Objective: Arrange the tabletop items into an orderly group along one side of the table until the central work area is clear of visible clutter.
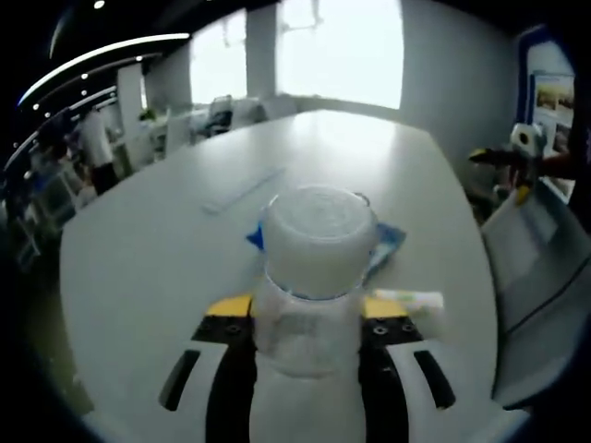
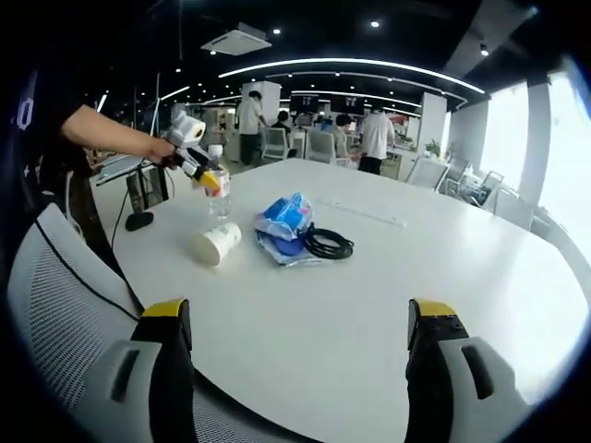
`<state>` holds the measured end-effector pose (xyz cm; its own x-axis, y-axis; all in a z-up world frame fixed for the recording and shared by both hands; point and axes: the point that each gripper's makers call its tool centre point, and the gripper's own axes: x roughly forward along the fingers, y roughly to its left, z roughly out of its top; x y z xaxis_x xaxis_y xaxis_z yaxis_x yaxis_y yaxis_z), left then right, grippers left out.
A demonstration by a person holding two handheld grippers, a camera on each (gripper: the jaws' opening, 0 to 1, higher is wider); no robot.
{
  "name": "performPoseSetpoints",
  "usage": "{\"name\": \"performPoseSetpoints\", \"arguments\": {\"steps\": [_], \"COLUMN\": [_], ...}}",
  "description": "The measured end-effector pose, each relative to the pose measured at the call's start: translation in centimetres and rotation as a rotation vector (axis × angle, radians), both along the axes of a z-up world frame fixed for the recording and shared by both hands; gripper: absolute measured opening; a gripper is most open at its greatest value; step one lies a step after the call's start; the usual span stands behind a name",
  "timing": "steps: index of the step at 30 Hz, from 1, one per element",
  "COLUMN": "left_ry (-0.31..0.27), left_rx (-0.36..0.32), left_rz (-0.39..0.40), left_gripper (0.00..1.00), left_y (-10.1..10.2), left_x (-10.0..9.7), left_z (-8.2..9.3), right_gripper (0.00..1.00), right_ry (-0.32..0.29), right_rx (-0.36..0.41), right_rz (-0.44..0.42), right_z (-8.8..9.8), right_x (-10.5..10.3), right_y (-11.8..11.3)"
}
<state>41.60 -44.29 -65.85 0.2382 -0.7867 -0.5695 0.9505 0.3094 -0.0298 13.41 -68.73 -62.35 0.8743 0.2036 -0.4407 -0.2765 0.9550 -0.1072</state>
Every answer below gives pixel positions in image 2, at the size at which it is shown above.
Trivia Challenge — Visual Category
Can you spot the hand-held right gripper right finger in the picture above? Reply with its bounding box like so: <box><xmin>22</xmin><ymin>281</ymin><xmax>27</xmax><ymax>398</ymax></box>
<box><xmin>404</xmin><ymin>297</ymin><xmax>532</xmax><ymax>443</ymax></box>

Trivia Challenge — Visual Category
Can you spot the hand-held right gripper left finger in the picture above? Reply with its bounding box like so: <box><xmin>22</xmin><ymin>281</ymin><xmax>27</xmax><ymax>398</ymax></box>
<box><xmin>85</xmin><ymin>298</ymin><xmax>195</xmax><ymax>443</ymax></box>

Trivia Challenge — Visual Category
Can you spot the clear plastic water bottle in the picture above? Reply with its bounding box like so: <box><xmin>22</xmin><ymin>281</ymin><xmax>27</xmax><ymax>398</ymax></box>
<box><xmin>202</xmin><ymin>144</ymin><xmax>232</xmax><ymax>222</ymax></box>

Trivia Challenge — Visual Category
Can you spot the white paper cup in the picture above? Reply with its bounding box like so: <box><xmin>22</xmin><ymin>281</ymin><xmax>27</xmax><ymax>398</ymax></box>
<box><xmin>191</xmin><ymin>221</ymin><xmax>243</xmax><ymax>269</ymax></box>

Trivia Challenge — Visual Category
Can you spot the black computer mouse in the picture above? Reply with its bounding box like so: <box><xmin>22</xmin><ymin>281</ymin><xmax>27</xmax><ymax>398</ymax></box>
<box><xmin>124</xmin><ymin>210</ymin><xmax>155</xmax><ymax>233</ymax></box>

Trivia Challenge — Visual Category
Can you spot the blue tissue pack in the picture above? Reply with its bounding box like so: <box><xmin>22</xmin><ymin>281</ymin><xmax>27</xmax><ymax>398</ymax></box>
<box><xmin>256</xmin><ymin>193</ymin><xmax>314</xmax><ymax>232</ymax></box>

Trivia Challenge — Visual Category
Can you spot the blue wipe packet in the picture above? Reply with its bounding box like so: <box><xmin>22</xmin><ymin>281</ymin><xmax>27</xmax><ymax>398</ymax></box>
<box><xmin>252</xmin><ymin>225</ymin><xmax>327</xmax><ymax>269</ymax></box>

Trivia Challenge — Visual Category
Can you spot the black cable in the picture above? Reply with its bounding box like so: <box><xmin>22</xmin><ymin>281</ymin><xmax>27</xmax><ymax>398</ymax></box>
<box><xmin>302</xmin><ymin>221</ymin><xmax>356</xmax><ymax>260</ymax></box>

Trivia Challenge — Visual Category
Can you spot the person's left hand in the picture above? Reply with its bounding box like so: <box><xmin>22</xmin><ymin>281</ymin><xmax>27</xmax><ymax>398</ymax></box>
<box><xmin>143</xmin><ymin>135</ymin><xmax>179</xmax><ymax>171</ymax></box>

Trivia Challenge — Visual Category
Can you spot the black stand pole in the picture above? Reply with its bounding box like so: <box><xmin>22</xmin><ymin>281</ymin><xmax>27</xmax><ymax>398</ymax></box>
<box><xmin>154</xmin><ymin>71</ymin><xmax>165</xmax><ymax>139</ymax></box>

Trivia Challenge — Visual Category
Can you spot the white standing desk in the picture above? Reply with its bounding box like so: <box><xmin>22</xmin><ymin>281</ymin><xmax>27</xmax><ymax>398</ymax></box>
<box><xmin>94</xmin><ymin>154</ymin><xmax>158</xmax><ymax>186</ymax></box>

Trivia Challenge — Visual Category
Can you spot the ceiling air conditioner unit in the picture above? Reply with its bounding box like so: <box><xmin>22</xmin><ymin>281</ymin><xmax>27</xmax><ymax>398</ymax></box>
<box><xmin>200</xmin><ymin>28</ymin><xmax>272</xmax><ymax>57</ymax></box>

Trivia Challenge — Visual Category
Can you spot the white mesh office chair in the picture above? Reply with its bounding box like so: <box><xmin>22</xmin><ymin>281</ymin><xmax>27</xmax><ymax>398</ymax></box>
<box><xmin>6</xmin><ymin>202</ymin><xmax>306</xmax><ymax>443</ymax></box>

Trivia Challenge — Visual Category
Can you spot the white table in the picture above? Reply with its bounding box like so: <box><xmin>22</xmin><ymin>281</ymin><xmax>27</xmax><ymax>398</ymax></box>
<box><xmin>110</xmin><ymin>157</ymin><xmax>590</xmax><ymax>437</ymax></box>

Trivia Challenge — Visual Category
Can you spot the person's dark shirt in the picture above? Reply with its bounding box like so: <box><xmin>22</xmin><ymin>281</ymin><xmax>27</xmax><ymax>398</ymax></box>
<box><xmin>0</xmin><ymin>59</ymin><xmax>121</xmax><ymax>278</ymax></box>

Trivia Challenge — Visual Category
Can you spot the white inset power strip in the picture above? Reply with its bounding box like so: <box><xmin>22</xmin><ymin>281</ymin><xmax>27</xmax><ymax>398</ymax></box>
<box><xmin>316</xmin><ymin>196</ymin><xmax>408</xmax><ymax>228</ymax></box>

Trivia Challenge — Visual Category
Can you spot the curved ceiling light strip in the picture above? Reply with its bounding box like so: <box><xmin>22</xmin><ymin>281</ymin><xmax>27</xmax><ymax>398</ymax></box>
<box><xmin>217</xmin><ymin>56</ymin><xmax>487</xmax><ymax>96</ymax></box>

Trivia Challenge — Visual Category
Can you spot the dark frame office chair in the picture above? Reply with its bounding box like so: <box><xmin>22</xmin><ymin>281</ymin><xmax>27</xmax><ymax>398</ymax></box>
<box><xmin>459</xmin><ymin>169</ymin><xmax>504</xmax><ymax>204</ymax></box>

